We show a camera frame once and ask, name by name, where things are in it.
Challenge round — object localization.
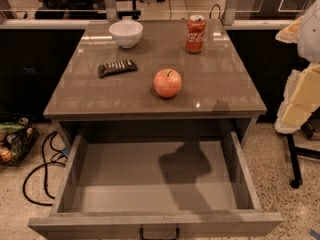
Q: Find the black floor cable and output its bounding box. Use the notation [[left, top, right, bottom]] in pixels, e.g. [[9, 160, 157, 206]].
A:
[[22, 130, 67, 207]]

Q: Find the open grey top drawer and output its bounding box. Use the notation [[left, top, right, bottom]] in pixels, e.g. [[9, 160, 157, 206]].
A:
[[28, 132, 282, 240]]

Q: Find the grey cabinet with glossy top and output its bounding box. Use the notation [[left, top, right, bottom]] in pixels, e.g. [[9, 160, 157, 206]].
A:
[[44, 20, 266, 144]]

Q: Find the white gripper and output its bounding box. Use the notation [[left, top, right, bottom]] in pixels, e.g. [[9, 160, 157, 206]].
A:
[[275, 0, 320, 134]]

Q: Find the black metal stand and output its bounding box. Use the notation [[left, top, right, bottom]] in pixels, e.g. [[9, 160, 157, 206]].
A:
[[286, 119, 320, 189]]

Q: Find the red apple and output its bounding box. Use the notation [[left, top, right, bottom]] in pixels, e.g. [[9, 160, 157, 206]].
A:
[[153, 69, 182, 99]]

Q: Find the black wire basket with items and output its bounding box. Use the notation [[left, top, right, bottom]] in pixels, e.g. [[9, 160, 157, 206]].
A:
[[0, 112, 39, 167]]

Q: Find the black drawer handle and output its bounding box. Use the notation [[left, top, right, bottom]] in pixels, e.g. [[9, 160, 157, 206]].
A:
[[139, 227, 180, 240]]

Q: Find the red coke can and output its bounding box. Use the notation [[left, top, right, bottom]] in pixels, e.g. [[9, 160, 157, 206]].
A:
[[185, 15, 206, 53]]

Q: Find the dark striped snack bar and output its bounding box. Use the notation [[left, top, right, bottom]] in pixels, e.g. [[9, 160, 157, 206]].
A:
[[98, 59, 138, 78]]

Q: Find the white ceramic bowl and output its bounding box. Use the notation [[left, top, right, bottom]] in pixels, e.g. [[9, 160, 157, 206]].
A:
[[109, 20, 143, 48]]

